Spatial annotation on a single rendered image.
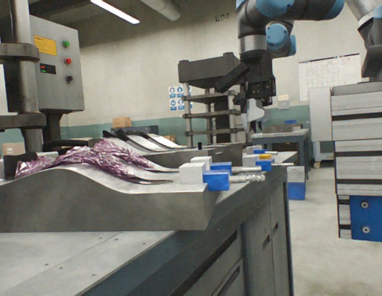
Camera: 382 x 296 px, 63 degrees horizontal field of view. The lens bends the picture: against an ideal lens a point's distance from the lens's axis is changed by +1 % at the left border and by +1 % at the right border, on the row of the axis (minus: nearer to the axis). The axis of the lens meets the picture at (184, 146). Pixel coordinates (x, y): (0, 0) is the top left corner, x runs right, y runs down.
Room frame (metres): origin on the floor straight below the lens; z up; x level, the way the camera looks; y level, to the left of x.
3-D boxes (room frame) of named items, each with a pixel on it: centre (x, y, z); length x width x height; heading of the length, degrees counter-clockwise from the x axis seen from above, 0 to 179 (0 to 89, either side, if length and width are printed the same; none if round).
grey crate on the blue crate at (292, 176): (3.97, -1.18, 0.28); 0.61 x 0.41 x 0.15; 66
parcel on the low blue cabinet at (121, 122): (8.26, 1.62, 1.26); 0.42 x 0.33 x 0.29; 66
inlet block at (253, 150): (1.21, -0.30, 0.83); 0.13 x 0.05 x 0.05; 35
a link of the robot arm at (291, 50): (1.17, -0.38, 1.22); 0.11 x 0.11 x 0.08; 68
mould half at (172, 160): (0.95, 0.11, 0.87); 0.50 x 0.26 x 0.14; 62
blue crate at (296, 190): (3.97, -1.18, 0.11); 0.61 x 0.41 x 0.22; 66
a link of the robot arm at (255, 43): (0.86, -0.20, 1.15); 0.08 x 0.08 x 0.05
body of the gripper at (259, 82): (0.85, -0.21, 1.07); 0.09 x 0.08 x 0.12; 62
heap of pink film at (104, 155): (0.60, 0.20, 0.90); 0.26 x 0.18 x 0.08; 79
